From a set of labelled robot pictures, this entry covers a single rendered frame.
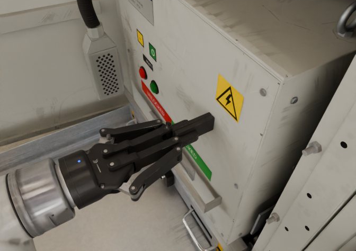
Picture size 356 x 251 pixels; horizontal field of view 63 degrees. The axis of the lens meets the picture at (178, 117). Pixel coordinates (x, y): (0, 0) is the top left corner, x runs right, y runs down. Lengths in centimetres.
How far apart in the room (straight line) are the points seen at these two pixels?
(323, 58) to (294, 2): 13
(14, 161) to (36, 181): 60
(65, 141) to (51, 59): 25
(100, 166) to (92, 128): 55
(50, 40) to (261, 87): 66
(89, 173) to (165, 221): 44
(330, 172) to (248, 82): 14
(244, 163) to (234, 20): 20
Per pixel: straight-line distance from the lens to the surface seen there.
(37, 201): 40
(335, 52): 39
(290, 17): 44
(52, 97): 100
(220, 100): 43
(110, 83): 77
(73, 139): 98
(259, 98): 36
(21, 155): 98
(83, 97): 102
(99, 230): 82
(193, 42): 45
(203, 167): 60
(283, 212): 52
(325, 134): 37
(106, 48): 71
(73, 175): 40
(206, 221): 72
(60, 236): 84
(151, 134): 45
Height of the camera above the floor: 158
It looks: 47 degrees down
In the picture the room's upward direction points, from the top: straight up
